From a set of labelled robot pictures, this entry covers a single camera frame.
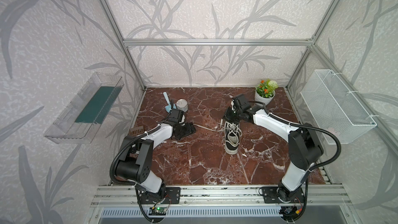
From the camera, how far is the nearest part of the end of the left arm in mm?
749

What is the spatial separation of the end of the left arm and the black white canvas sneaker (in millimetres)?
204

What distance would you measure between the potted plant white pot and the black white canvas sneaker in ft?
0.84
